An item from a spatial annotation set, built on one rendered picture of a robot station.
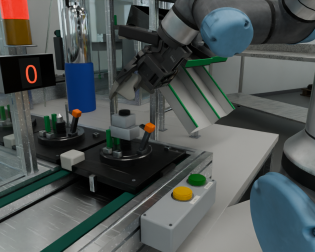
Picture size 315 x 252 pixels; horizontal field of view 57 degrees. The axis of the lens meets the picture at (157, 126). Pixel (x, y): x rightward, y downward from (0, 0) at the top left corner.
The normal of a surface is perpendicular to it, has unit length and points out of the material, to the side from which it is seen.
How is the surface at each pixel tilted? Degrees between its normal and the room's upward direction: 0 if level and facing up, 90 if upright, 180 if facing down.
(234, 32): 123
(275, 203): 98
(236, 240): 0
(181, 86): 45
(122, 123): 90
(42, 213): 0
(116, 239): 90
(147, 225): 90
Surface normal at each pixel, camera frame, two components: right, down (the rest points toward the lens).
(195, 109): 0.52, -0.53
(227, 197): 0.00, -0.95
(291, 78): 0.47, 0.26
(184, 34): 0.09, 0.72
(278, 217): -0.97, 0.20
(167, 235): -0.54, 0.25
